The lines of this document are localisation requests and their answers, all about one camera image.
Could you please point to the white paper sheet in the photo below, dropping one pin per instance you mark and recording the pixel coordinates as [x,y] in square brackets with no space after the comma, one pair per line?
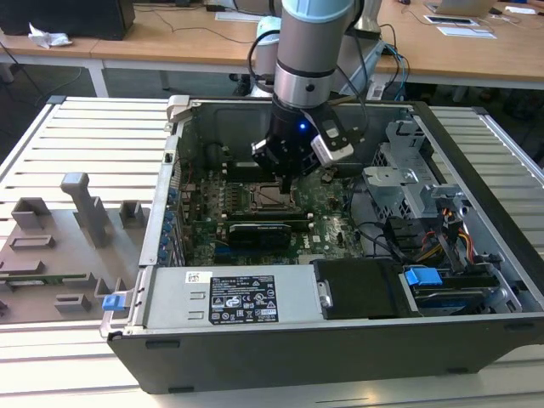
[467,32]
[236,16]

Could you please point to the black plastic shroud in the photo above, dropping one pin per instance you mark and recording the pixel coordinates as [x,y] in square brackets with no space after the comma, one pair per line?
[361,289]

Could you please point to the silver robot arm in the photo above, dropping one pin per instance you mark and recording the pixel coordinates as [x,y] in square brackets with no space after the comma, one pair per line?
[304,51]

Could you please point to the white framed tablet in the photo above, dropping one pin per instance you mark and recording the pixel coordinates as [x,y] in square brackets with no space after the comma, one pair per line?
[450,20]

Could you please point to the silver power supply unit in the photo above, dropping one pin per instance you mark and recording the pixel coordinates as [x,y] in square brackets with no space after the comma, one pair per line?
[170,297]

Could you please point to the metal drive cage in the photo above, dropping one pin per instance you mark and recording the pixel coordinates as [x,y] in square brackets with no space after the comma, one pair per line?
[395,187]

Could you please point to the silver CPU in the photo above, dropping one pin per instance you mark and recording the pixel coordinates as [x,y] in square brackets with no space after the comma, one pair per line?
[270,197]

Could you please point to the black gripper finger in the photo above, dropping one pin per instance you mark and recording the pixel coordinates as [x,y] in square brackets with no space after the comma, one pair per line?
[307,163]
[263,155]

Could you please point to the CPU socket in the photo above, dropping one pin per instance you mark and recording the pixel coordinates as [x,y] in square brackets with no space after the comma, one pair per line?
[274,209]

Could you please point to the small white box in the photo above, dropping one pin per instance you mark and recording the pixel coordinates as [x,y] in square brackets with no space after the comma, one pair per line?
[376,90]

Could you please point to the black monitor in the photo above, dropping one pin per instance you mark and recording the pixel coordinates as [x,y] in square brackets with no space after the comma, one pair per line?
[64,17]

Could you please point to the wooden desk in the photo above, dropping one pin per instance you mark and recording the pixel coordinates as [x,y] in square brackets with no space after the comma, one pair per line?
[170,42]

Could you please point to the crumpled white paper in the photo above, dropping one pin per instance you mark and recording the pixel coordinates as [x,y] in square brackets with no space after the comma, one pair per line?
[47,38]

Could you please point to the green motherboard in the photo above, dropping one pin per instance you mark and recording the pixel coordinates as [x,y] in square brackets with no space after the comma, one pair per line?
[327,238]

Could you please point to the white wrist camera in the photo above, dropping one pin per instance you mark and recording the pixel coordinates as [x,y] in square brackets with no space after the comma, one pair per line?
[327,149]

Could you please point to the grey parts rack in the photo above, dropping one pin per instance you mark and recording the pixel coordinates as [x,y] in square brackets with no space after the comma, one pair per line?
[64,255]

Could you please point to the black PC case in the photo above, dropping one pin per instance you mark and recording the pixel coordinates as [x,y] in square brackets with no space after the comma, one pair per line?
[297,357]

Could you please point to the green RAM stick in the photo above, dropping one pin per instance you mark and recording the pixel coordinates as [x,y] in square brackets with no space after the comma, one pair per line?
[42,279]

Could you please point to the hard disk in blue carrier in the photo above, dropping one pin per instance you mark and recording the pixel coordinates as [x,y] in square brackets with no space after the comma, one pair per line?
[423,278]

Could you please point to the blue case latch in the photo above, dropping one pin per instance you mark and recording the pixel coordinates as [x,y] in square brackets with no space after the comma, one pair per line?
[112,303]

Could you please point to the black graphics card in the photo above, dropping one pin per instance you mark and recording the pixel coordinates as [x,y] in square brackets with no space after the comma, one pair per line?
[259,238]

